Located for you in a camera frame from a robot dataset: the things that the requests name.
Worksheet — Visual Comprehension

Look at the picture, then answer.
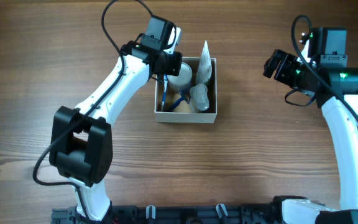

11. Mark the blue white toothbrush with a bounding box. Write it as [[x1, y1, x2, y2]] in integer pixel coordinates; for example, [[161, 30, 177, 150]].
[[161, 75, 168, 112]]

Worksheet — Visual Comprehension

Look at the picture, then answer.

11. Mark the cotton swab tub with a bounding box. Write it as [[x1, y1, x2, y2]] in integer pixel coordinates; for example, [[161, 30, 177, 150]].
[[167, 62, 193, 92]]

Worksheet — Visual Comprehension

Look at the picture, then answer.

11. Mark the blue disposable razor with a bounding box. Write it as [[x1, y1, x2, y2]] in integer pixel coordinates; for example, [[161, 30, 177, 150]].
[[167, 90, 190, 112]]

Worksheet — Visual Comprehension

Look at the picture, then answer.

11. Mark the white cream tube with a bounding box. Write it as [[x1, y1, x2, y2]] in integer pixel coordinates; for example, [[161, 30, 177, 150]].
[[195, 40, 212, 85]]

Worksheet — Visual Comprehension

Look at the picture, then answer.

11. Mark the clear purple bottle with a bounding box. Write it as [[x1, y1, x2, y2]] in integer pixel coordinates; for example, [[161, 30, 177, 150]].
[[189, 83, 209, 113]]

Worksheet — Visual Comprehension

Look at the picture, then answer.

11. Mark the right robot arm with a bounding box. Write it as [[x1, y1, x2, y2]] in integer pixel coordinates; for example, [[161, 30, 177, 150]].
[[264, 27, 358, 223]]

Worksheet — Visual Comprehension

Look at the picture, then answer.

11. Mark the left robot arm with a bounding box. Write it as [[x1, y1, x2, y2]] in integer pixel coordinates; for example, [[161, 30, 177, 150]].
[[49, 16, 182, 223]]

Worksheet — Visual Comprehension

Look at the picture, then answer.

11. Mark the white cardboard box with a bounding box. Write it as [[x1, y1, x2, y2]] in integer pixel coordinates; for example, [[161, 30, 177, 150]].
[[154, 58, 218, 123]]

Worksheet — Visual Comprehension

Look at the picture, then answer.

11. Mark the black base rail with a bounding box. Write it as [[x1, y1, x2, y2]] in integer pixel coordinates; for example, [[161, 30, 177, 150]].
[[50, 203, 279, 224]]

